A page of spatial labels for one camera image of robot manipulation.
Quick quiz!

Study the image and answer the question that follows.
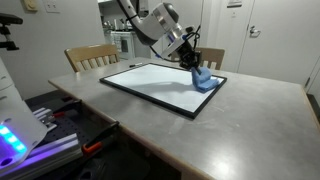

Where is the wooden chair by robot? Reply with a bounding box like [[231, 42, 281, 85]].
[[64, 44, 120, 72]]

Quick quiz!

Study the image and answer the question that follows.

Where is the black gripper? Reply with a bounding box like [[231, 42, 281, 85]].
[[176, 42, 201, 74]]

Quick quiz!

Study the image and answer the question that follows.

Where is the wooden chair near door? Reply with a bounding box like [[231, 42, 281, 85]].
[[170, 47, 225, 70]]

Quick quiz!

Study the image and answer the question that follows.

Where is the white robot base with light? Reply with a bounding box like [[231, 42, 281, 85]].
[[0, 59, 47, 175]]

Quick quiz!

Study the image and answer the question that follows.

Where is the aluminium rail extrusion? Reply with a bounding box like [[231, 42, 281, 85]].
[[0, 133, 83, 180]]

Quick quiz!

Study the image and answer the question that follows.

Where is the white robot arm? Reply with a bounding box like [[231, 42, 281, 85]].
[[117, 0, 201, 73]]

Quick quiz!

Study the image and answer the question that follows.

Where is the black marker pen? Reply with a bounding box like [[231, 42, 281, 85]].
[[129, 63, 143, 68]]

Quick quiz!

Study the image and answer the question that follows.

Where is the black framed white board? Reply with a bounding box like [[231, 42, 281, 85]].
[[99, 63, 227, 119]]

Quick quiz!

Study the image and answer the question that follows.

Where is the silver door lever handle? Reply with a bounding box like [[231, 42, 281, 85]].
[[249, 26, 261, 38]]

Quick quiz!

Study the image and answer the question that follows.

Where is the black camera on mount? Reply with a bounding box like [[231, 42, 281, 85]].
[[0, 13, 23, 51]]

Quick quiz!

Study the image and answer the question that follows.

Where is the door sign plate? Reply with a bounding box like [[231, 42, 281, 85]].
[[227, 0, 243, 8]]

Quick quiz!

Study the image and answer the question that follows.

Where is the beige wall thermostat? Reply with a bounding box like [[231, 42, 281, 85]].
[[23, 0, 38, 12]]

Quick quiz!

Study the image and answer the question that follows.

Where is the blue cloth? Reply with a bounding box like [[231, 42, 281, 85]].
[[191, 67, 219, 93]]

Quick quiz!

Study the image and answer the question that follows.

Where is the orange black clamp far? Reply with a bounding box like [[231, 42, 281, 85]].
[[52, 100, 82, 118]]

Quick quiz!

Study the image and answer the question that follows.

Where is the orange black clamp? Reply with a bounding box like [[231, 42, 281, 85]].
[[81, 121, 119, 155], [52, 100, 82, 118]]

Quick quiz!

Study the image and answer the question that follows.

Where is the orange black clamp near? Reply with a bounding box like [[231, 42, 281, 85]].
[[81, 121, 119, 155]]

